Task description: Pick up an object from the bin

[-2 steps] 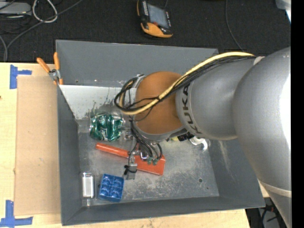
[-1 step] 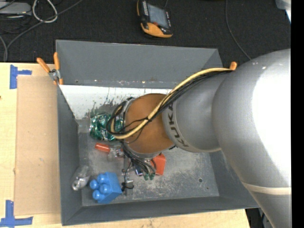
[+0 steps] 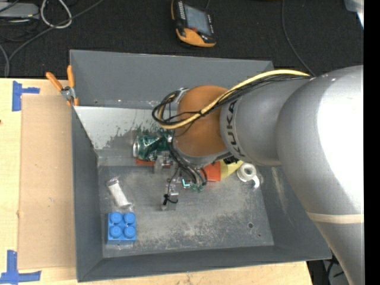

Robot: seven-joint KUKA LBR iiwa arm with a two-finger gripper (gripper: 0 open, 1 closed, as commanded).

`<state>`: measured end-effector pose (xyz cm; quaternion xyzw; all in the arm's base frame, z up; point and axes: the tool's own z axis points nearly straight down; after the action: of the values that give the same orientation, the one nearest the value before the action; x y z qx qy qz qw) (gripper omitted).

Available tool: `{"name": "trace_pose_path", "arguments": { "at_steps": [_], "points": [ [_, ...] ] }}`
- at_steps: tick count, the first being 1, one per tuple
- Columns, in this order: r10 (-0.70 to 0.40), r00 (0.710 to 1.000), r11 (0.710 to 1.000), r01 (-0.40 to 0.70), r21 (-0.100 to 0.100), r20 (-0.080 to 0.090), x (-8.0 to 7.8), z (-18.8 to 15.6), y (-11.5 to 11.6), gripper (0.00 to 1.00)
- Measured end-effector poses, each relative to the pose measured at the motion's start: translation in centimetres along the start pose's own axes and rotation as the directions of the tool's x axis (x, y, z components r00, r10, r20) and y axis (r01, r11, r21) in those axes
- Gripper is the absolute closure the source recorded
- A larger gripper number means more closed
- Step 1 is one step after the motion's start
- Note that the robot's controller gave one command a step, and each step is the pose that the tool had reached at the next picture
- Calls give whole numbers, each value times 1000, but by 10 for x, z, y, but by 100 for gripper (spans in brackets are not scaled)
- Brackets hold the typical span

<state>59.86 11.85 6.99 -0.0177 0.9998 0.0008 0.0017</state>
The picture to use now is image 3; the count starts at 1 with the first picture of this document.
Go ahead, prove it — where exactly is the crushed green drink can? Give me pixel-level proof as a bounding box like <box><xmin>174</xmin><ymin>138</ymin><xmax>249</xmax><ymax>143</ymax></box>
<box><xmin>132</xmin><ymin>133</ymin><xmax>172</xmax><ymax>162</ymax></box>

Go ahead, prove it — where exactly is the yellow block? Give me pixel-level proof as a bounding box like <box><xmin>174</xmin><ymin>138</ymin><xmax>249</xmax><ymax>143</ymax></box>
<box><xmin>220</xmin><ymin>160</ymin><xmax>243</xmax><ymax>181</ymax></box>

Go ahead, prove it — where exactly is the blue toy building brick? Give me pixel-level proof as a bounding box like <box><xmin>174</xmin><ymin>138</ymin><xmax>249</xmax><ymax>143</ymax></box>
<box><xmin>106</xmin><ymin>211</ymin><xmax>138</xmax><ymax>245</ymax></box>

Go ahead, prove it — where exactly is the orange block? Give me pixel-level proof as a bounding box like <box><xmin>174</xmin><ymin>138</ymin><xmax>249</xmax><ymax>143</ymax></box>
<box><xmin>203</xmin><ymin>161</ymin><xmax>222</xmax><ymax>182</ymax></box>

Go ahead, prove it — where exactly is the brown cardboard board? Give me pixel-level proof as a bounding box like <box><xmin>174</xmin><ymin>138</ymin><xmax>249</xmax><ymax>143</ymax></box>
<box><xmin>17</xmin><ymin>94</ymin><xmax>78</xmax><ymax>270</ymax></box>

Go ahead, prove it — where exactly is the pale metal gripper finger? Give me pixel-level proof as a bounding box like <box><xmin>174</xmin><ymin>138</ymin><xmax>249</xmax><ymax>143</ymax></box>
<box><xmin>154</xmin><ymin>154</ymin><xmax>176</xmax><ymax>175</ymax></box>
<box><xmin>161</xmin><ymin>188</ymin><xmax>180</xmax><ymax>212</ymax></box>

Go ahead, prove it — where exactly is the grey metal bin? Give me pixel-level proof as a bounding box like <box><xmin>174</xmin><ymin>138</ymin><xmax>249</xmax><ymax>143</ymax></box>
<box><xmin>68</xmin><ymin>49</ymin><xmax>333</xmax><ymax>283</ymax></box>

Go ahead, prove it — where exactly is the white tape roll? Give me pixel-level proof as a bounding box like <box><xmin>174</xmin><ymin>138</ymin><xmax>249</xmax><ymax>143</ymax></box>
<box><xmin>236</xmin><ymin>162</ymin><xmax>261</xmax><ymax>191</ymax></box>

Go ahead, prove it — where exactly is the white plastic tube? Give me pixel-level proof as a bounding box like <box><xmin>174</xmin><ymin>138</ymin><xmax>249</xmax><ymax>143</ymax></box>
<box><xmin>106</xmin><ymin>176</ymin><xmax>133</xmax><ymax>210</ymax></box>

